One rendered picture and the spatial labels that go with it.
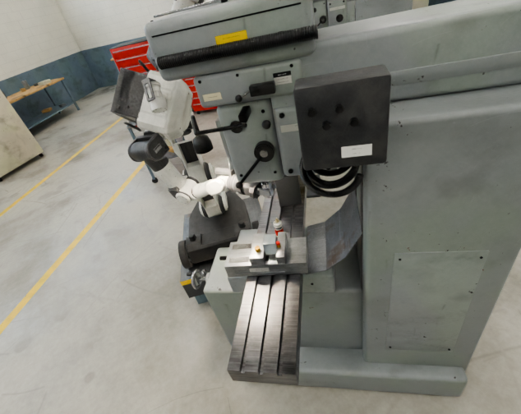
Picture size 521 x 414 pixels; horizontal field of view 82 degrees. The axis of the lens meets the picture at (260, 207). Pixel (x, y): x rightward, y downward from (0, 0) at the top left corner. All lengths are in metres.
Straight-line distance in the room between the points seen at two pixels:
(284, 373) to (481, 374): 1.37
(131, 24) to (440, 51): 10.86
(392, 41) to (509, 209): 0.61
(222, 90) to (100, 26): 11.12
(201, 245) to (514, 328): 1.97
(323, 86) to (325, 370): 1.53
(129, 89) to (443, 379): 2.03
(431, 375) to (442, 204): 1.07
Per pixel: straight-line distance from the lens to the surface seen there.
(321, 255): 1.43
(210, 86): 1.00
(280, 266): 1.27
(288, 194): 1.60
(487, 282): 1.43
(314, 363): 1.90
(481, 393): 2.18
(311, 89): 0.70
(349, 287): 1.50
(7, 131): 7.18
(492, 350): 2.32
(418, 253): 1.22
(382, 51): 0.96
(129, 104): 1.51
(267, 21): 0.92
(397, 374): 1.90
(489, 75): 1.07
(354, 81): 0.70
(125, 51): 6.56
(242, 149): 1.08
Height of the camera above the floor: 1.93
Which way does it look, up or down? 37 degrees down
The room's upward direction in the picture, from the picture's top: 14 degrees counter-clockwise
